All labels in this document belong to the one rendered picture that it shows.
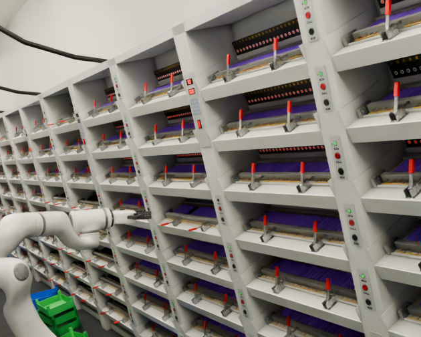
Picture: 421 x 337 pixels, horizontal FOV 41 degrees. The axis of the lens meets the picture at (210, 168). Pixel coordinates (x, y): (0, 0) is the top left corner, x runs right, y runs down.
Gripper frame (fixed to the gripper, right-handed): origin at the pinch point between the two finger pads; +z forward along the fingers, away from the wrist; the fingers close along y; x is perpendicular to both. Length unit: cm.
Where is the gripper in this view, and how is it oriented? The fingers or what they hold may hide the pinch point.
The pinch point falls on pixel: (144, 214)
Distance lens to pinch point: 240.6
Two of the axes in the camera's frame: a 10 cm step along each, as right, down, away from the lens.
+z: 8.6, -0.6, 5.0
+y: 5.0, 0.0, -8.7
